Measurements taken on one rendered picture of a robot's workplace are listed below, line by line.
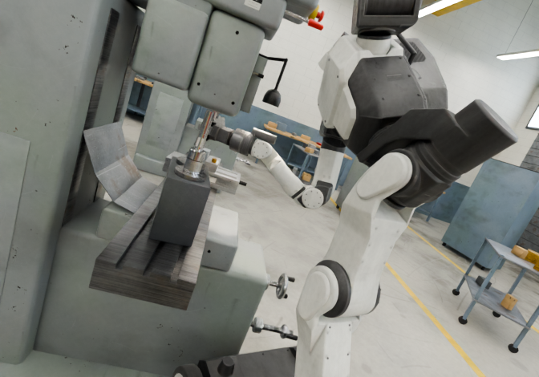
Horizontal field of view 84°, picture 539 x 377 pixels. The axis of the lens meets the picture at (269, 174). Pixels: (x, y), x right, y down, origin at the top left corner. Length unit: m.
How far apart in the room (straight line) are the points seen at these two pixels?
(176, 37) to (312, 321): 0.94
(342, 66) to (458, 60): 8.73
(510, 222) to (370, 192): 5.94
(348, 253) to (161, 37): 0.86
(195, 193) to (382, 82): 0.56
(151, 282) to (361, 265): 0.51
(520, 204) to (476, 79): 4.26
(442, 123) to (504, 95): 9.74
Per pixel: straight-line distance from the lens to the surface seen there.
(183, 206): 0.85
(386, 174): 0.73
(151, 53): 1.12
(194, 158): 0.85
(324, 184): 1.10
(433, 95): 0.90
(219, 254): 1.19
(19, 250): 1.32
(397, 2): 0.89
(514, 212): 6.63
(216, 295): 1.30
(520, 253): 4.27
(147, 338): 1.47
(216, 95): 1.10
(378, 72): 0.86
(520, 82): 10.70
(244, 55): 1.10
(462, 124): 0.71
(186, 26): 1.11
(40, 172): 1.17
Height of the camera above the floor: 1.41
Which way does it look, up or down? 13 degrees down
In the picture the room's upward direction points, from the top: 21 degrees clockwise
